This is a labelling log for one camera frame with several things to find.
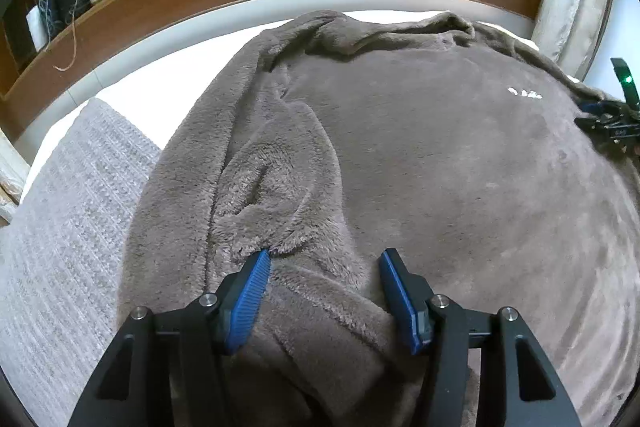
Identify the grey knitted sweater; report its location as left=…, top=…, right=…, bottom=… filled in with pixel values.
left=0, top=98, right=163, bottom=427

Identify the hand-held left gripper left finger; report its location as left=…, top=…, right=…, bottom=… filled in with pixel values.
left=67, top=249, right=273, bottom=427

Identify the dark thread spool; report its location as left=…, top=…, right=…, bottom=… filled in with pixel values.
left=50, top=0, right=82, bottom=28

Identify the white thread spool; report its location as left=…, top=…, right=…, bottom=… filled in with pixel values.
left=26, top=5, right=50, bottom=53

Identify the brown fleece garment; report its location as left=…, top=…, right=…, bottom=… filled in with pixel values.
left=120, top=9, right=640, bottom=427

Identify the loose tan thread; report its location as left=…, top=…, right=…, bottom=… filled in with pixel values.
left=53, top=4, right=77, bottom=72

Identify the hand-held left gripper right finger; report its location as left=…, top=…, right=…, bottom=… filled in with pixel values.
left=378, top=248, right=583, bottom=427

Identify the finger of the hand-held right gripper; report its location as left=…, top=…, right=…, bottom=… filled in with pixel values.
left=575, top=101, right=626, bottom=130

